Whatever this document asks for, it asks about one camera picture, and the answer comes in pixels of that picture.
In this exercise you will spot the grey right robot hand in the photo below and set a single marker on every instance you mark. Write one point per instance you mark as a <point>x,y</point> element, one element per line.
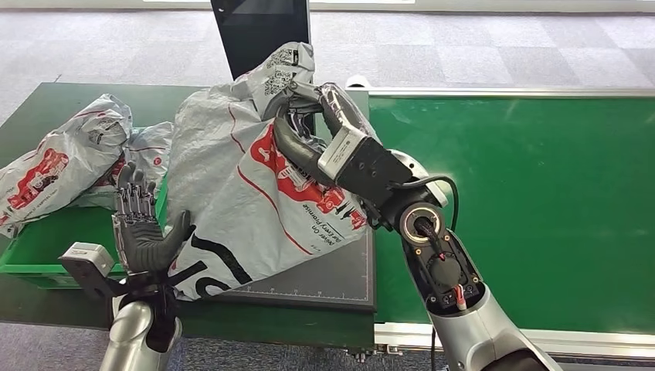
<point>294,146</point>

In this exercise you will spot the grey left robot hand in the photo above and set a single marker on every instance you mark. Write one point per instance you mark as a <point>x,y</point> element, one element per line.
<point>140,240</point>

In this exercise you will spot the grey courier bag black logo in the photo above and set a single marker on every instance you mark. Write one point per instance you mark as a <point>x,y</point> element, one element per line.
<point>220,169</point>

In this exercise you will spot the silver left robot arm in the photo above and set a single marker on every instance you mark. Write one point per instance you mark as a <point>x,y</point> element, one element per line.
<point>128,333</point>

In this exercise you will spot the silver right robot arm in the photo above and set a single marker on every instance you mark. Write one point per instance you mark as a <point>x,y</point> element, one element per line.
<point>476,327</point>

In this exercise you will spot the white conveyor roller end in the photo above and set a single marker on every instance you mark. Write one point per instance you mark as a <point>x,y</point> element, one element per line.
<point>356,82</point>

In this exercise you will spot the green conveyor belt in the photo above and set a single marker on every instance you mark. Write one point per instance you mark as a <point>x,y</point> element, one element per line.
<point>537,179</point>

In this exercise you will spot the green plastic crate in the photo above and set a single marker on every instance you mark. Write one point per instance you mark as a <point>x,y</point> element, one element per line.
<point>51,235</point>

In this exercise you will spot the small grey bag red print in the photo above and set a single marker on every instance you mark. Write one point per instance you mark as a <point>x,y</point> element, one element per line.
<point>148,148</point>

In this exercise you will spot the large grey bag red print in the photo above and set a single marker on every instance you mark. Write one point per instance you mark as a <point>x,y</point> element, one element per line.
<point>51,164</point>

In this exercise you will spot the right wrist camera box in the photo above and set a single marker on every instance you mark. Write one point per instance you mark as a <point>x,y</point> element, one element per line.
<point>343,153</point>

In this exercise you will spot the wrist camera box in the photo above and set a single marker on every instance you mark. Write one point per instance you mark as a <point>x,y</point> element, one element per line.
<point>89,253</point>
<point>343,153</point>

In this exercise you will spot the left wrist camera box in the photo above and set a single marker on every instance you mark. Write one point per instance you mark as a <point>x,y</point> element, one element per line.
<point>89,253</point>

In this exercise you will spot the aluminium conveyor frame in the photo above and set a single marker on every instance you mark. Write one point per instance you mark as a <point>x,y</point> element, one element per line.
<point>588,345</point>

